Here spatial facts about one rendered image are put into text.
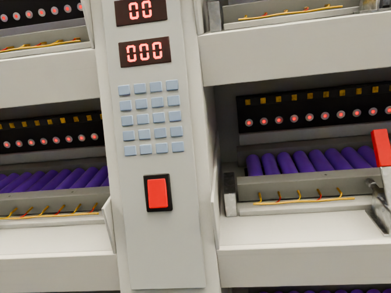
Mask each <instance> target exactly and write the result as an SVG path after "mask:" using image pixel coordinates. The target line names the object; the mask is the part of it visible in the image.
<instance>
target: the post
mask: <svg viewBox="0 0 391 293"><path fill-rule="evenodd" d="M180 4H181V11H182V24H183V37H184V50H185V57H186V69H187V82H188V89H189V101H190V114H191V127H192V134H193V147H194V160H195V172H196V179H197V192H198V204H199V212H200V224H201V237H202V250H203V257H204V270H205V282H206V287H205V288H175V289H151V290H131V287H130V276H129V265H128V258H127V248H126V236H125V225H124V219H123V208H122V197H121V190H120V180H119V169H118V157H117V151H116V140H115V129H114V123H113V112H112V101H111V90H110V83H109V73H108V61H107V55H106V44H105V33H104V22H103V15H102V5H101V0H90V6H91V17H92V23H93V34H94V45H95V55H96V61H97V72H98V83H99V94H100V100H101V111H102V122H103V128H104V139H105V150H106V161H107V167H108V178H109V189H110V195H111V205H112V216H113V227H114V233H115V244H116V255H117V261H118V272H119V283H120V293H228V288H221V284H220V278H219V269H218V260H217V254H216V245H215V236H214V226H213V221H212V212H211V189H212V175H213V166H214V152H215V138H216V131H217V123H216V110H215V97H214V86H208V87H204V86H203V83H202V72H201V62H200V53H199V47H198V37H197V36H198V35H197V27H196V17H195V11H194V1H193V0H180Z"/></svg>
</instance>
